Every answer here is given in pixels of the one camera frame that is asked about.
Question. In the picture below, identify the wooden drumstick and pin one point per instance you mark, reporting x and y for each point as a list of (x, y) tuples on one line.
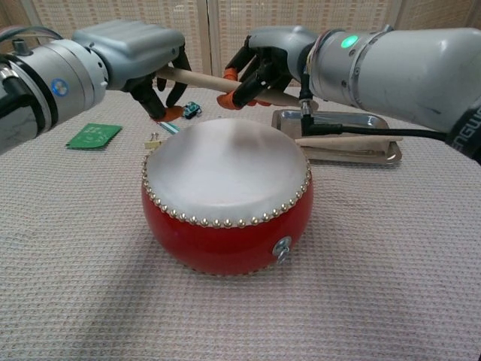
[(338, 142), (206, 79)]

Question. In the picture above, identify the red drum with white skin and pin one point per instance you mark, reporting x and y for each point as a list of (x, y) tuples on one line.
[(225, 169)]

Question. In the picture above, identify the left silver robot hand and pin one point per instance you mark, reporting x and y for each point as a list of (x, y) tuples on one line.
[(131, 45)]

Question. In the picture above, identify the stainless steel tray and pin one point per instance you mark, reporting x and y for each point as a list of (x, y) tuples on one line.
[(349, 118)]

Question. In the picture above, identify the woven folding screen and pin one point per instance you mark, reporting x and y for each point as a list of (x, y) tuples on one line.
[(210, 15)]

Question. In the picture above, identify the marker pen with red cap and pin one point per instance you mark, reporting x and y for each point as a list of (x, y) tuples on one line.
[(169, 127)]

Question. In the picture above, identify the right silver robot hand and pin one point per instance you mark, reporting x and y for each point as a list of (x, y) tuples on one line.
[(285, 41)]

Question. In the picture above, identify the small green circuit module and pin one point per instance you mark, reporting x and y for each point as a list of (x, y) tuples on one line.
[(192, 110)]

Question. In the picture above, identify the green foil packet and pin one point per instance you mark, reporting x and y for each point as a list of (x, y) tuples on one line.
[(92, 136)]

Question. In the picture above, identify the beige waffle-weave tablecloth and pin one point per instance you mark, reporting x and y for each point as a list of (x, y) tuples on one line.
[(75, 301)]

